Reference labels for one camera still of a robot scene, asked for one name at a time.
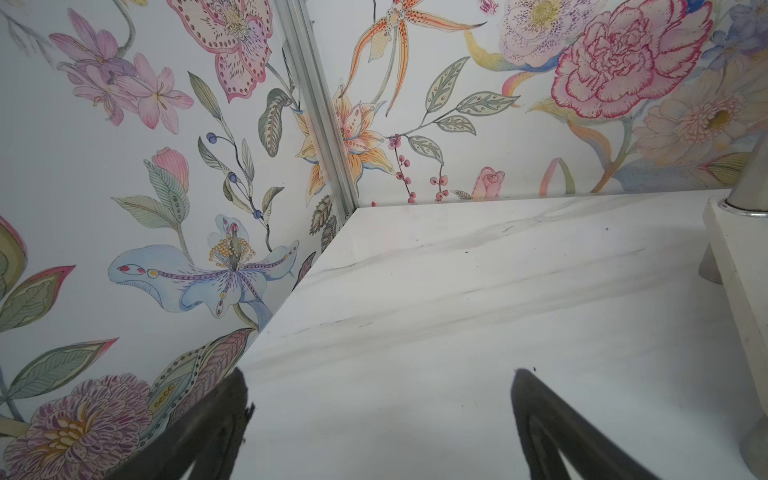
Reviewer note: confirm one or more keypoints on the white two-tier shelf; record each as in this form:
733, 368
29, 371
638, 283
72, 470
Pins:
736, 258

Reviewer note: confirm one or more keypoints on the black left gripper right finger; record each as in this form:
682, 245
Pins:
553, 436

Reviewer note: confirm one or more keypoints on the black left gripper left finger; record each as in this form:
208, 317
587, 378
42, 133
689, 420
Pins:
203, 444

